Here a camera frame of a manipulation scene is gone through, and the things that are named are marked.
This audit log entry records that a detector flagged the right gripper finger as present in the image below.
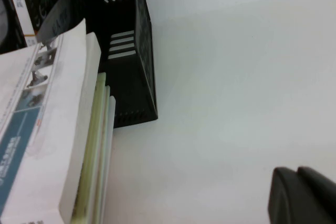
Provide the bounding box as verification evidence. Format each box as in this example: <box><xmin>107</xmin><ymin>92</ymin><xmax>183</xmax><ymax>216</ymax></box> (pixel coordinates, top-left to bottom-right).
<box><xmin>267</xmin><ymin>165</ymin><xmax>336</xmax><ymax>224</ymax></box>

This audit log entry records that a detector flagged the white car suspension book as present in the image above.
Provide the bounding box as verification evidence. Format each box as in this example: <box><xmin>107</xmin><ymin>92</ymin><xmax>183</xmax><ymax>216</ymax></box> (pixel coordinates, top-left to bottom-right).
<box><xmin>0</xmin><ymin>18</ymin><xmax>102</xmax><ymax>224</ymax></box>

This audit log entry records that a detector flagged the black plastic book stand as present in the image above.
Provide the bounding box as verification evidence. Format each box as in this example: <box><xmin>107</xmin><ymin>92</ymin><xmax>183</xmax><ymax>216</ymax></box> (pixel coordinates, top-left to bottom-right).
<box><xmin>65</xmin><ymin>0</ymin><xmax>159</xmax><ymax>130</ymax></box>

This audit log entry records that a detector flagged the blue grey Billion Dollar book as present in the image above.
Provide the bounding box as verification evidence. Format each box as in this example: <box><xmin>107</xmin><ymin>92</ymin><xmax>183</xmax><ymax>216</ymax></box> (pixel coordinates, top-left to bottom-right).
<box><xmin>75</xmin><ymin>72</ymin><xmax>108</xmax><ymax>224</ymax></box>

